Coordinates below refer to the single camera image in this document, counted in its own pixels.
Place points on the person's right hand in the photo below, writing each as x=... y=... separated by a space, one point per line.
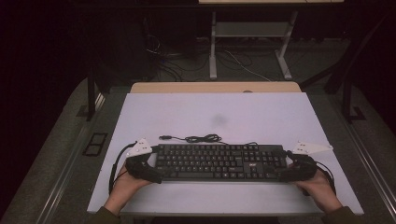
x=319 y=189

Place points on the black floor socket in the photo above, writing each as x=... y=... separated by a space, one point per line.
x=95 y=144

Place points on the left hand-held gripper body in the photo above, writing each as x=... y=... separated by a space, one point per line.
x=141 y=169

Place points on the white metal desk frame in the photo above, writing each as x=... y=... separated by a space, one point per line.
x=249 y=29

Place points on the metal floor rail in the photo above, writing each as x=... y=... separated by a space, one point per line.
x=367 y=158
x=62 y=183

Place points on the person's left hand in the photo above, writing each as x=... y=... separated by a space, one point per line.
x=127 y=186

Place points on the black metal stand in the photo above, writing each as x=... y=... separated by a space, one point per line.
x=348 y=102

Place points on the black computer keyboard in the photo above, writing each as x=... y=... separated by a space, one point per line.
x=214 y=161

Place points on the white board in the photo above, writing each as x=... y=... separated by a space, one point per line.
x=218 y=115

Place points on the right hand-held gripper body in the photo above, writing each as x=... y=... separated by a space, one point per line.
x=303 y=168

